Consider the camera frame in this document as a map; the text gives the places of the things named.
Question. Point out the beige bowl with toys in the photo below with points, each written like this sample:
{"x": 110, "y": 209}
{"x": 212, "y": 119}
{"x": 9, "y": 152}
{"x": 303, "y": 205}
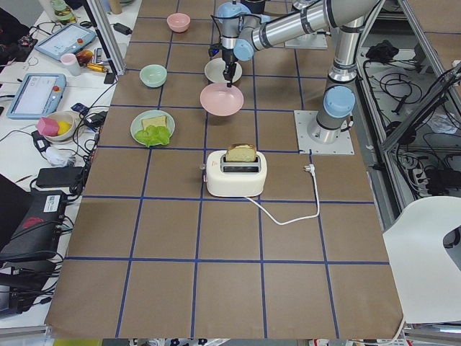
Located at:
{"x": 58, "y": 127}

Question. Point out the black power adapter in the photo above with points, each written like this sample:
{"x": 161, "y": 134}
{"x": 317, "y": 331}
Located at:
{"x": 123, "y": 29}

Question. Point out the white chair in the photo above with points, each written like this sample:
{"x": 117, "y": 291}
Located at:
{"x": 426, "y": 277}

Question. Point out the teach pendant tablet near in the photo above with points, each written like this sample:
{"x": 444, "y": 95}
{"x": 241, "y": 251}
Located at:
{"x": 38, "y": 96}

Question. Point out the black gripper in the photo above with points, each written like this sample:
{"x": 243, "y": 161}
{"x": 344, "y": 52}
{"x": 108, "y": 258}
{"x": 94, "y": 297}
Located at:
{"x": 227, "y": 57}

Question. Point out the pink plate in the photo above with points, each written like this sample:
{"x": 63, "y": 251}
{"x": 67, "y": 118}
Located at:
{"x": 221, "y": 100}

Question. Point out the aluminium frame post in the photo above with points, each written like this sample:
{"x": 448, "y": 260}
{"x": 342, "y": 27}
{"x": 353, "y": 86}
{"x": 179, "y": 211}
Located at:
{"x": 98, "y": 18}

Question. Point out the green lettuce leaf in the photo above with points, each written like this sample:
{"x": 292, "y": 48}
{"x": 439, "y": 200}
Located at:
{"x": 153, "y": 135}

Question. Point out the blue plate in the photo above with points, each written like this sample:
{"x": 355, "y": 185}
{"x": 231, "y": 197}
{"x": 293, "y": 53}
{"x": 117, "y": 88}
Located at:
{"x": 261, "y": 18}

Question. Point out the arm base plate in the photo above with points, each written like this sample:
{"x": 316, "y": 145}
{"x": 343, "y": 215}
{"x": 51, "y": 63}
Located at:
{"x": 315, "y": 41}
{"x": 315, "y": 140}

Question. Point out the bread slice in toaster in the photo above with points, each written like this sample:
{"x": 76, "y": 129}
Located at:
{"x": 241, "y": 152}

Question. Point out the light green plate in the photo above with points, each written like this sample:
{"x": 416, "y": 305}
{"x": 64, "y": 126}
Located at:
{"x": 136, "y": 124}

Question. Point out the pink cup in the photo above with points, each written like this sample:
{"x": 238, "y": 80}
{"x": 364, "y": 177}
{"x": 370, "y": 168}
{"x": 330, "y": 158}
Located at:
{"x": 71, "y": 63}

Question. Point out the green bowl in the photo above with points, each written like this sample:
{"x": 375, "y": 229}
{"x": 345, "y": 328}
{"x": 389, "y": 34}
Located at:
{"x": 153, "y": 75}

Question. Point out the bread slice on plate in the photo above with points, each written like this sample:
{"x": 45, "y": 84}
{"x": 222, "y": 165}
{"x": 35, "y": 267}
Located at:
{"x": 157, "y": 121}

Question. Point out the pink bowl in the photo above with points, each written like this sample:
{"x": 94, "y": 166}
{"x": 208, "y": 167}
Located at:
{"x": 178, "y": 22}

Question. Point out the teach pendant tablet far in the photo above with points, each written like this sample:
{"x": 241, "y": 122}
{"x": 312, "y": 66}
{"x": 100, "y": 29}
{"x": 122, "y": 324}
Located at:
{"x": 71, "y": 38}

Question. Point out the white toaster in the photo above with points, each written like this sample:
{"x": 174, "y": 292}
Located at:
{"x": 235, "y": 179}

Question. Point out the white plate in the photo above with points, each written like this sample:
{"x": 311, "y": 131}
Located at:
{"x": 214, "y": 71}

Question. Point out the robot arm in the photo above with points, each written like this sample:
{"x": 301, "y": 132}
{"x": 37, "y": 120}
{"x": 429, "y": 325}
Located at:
{"x": 275, "y": 83}

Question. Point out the teach pendant tablet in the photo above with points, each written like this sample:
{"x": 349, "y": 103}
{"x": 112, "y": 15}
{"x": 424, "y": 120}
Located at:
{"x": 71, "y": 38}
{"x": 38, "y": 96}

